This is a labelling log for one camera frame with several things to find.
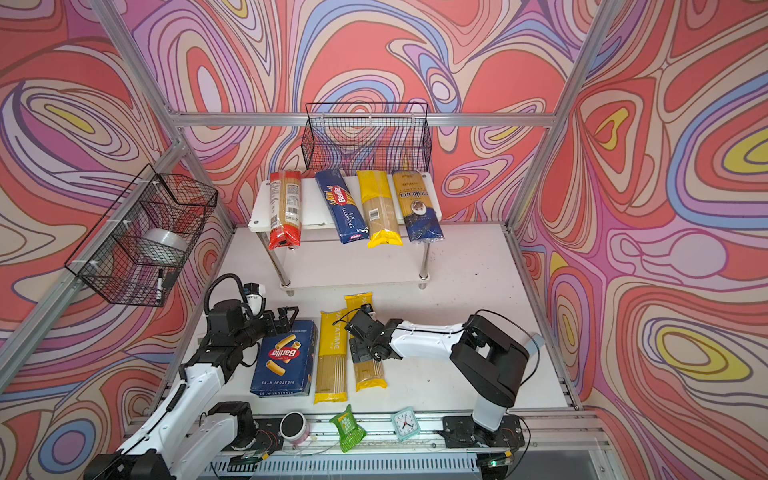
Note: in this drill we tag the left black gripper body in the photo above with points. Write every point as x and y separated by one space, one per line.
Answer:
252 330

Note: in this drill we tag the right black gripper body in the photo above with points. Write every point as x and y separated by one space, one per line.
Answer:
364 349

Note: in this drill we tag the long yellow Pastatime bag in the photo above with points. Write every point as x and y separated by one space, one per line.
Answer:
368 372

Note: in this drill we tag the blue Barilla rigatoni box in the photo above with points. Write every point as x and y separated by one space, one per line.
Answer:
285 363

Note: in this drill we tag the yellow barcode spaghetti bag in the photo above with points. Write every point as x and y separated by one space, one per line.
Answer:
378 209

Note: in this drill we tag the blue Barilla spaghetti box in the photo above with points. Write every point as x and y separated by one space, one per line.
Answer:
349 222

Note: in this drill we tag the dark blue yellow spaghetti bag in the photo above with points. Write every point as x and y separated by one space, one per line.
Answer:
420 218

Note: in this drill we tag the red spaghetti bag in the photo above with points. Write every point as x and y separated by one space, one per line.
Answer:
285 209

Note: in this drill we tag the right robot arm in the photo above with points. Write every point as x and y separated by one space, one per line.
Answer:
491 361

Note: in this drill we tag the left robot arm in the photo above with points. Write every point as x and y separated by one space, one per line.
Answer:
188 429

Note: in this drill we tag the white two-tier shelf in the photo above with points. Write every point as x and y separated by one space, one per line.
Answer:
321 260

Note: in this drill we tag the short yellow Pastatime bag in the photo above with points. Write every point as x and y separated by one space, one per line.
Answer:
332 358

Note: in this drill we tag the black marker pen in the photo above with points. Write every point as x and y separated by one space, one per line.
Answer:
159 286

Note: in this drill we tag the teal alarm clock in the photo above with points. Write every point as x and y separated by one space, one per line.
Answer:
405 424

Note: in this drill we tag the green snack pouch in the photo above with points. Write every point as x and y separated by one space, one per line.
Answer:
350 432

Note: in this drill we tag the silver tape roll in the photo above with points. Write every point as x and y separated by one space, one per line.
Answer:
166 238

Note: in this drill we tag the grey small box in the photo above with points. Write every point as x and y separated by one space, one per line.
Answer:
535 344

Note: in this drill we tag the black wire basket left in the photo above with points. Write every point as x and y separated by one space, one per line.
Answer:
122 268

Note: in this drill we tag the black wire basket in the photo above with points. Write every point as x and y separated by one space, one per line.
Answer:
122 268
367 135

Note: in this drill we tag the black wire basket back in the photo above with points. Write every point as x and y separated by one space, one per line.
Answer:
367 135

